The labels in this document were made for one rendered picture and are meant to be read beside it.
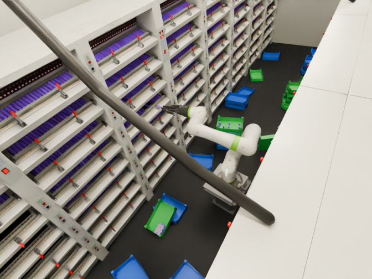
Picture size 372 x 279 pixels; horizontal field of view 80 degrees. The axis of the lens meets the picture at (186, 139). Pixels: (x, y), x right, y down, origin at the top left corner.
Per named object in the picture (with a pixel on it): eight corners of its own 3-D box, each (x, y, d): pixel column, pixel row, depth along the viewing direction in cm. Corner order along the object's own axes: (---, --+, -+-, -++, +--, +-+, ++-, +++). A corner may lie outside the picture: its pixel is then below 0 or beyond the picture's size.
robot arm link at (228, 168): (238, 171, 209) (238, 159, 195) (233, 185, 200) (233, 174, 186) (224, 168, 214) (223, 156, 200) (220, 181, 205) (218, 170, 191)
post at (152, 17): (186, 152, 290) (158, -2, 165) (182, 157, 284) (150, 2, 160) (174, 147, 299) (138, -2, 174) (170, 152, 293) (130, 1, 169)
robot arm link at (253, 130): (238, 156, 215) (265, 124, 170) (234, 170, 206) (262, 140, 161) (226, 150, 216) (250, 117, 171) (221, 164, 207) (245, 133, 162)
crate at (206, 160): (213, 158, 278) (213, 154, 272) (211, 171, 264) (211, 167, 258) (190, 156, 284) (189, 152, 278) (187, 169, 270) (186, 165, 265)
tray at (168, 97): (170, 102, 224) (171, 95, 216) (129, 141, 191) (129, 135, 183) (154, 92, 227) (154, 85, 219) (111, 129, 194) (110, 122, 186)
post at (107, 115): (154, 194, 251) (85, 35, 127) (148, 201, 246) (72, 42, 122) (140, 187, 260) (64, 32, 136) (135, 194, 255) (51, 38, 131)
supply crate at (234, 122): (243, 121, 271) (243, 116, 265) (241, 133, 257) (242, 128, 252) (218, 120, 278) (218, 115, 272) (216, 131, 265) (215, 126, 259)
